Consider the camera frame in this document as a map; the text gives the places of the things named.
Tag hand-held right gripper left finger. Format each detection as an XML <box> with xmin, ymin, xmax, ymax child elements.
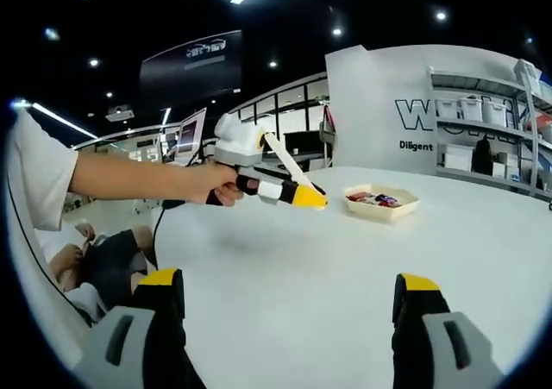
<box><xmin>78</xmin><ymin>267</ymin><xmax>209</xmax><ymax>389</ymax></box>

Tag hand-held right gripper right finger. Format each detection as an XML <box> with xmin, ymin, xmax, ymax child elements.
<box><xmin>391</xmin><ymin>273</ymin><xmax>506</xmax><ymax>389</ymax></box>

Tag cream food tongs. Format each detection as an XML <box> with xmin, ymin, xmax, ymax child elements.
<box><xmin>263</xmin><ymin>130</ymin><xmax>320</xmax><ymax>191</ymax></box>

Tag pile of snack packets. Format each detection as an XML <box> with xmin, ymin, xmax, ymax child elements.
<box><xmin>346</xmin><ymin>191</ymin><xmax>398</xmax><ymax>208</ymax></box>

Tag cream hexagonal container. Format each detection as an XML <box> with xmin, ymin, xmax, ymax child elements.
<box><xmin>343</xmin><ymin>183</ymin><xmax>421</xmax><ymax>223</ymax></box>

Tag person's left hand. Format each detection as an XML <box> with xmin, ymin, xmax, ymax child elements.
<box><xmin>188</xmin><ymin>163</ymin><xmax>246</xmax><ymax>208</ymax></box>

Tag pink-framed screen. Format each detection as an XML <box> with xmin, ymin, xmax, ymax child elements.
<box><xmin>175</xmin><ymin>107</ymin><xmax>208</xmax><ymax>157</ymax></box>

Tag black monitor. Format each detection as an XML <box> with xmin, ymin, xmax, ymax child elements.
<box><xmin>284</xmin><ymin>130</ymin><xmax>323</xmax><ymax>154</ymax></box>

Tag pink white hanging item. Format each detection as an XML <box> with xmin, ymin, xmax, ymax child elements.
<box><xmin>319</xmin><ymin>103</ymin><xmax>341</xmax><ymax>144</ymax></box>

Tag dark hanging ceiling sign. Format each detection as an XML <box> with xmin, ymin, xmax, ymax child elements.
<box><xmin>139</xmin><ymin>29</ymin><xmax>243</xmax><ymax>102</ymax></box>

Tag white lettered partition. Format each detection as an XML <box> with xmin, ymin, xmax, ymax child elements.
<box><xmin>324</xmin><ymin>45</ymin><xmax>552</xmax><ymax>191</ymax></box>

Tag person's legs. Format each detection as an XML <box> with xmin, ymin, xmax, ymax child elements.
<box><xmin>47</xmin><ymin>221</ymin><xmax>160</xmax><ymax>317</ymax></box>

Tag ceiling air conditioner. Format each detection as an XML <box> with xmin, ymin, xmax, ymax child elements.
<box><xmin>104</xmin><ymin>103</ymin><xmax>135</xmax><ymax>123</ymax></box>

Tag white cardboard box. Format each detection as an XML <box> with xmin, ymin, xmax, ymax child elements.
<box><xmin>443</xmin><ymin>142</ymin><xmax>474</xmax><ymax>170</ymax></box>

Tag black bag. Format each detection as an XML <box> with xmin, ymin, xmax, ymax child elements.
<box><xmin>470</xmin><ymin>137</ymin><xmax>494</xmax><ymax>176</ymax></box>

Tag grey metal shelf rack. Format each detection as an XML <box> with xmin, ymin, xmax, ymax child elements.
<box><xmin>426</xmin><ymin>59</ymin><xmax>552</xmax><ymax>203</ymax></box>

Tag row of white storage bins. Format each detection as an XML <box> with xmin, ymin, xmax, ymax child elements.
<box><xmin>456</xmin><ymin>59</ymin><xmax>552</xmax><ymax>142</ymax></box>

